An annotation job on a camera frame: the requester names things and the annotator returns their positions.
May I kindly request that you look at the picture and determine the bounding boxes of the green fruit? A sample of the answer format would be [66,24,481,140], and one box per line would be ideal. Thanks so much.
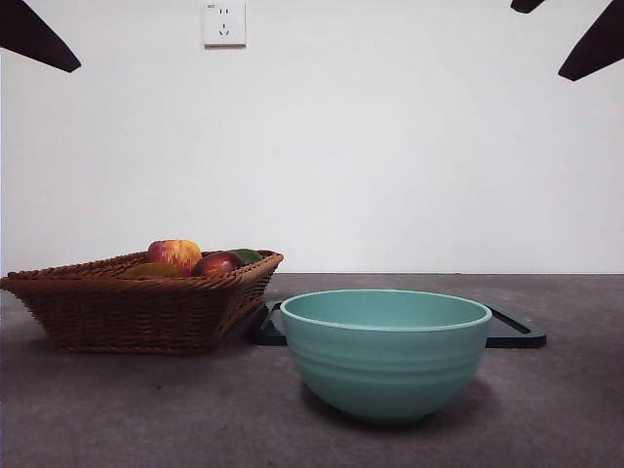
[227,248,263,267]

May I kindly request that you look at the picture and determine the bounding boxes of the dark rectangular tray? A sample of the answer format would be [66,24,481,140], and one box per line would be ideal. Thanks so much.
[251,300,547,349]

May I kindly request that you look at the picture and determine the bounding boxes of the red yellow apple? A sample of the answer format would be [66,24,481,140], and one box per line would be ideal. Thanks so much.
[145,238,203,277]

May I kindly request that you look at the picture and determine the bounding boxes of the dark red apple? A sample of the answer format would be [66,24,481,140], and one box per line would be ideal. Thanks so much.
[190,251,245,277]

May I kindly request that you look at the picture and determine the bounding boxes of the teal ribbed bowl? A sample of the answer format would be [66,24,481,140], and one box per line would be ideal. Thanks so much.
[279,288,492,423]

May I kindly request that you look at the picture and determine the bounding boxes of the brown wicker basket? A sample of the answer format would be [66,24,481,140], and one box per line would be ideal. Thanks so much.
[0,250,285,356]

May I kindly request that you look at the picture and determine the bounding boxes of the white wall socket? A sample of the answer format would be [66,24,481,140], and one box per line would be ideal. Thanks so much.
[203,0,247,49]

